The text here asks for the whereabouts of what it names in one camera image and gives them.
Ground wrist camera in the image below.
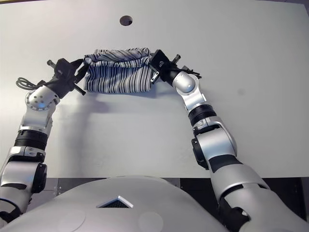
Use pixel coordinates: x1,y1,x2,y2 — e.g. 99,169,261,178
149,49,170,73
56,58,74,78

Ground striped T-shirt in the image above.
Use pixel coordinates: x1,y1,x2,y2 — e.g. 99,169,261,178
83,47,154,94

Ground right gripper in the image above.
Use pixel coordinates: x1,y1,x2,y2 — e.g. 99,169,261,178
150,54,182,85

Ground black cable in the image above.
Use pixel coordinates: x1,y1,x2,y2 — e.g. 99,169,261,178
15,77,50,90
180,64,202,79

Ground robot body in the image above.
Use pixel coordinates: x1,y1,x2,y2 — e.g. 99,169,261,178
23,174,234,232

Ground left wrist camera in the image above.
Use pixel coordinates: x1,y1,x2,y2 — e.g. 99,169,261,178
56,58,74,78

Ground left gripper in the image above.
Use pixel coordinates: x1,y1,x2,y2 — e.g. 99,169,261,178
46,58,87,100

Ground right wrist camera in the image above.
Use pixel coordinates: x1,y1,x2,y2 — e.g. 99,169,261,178
149,49,170,73

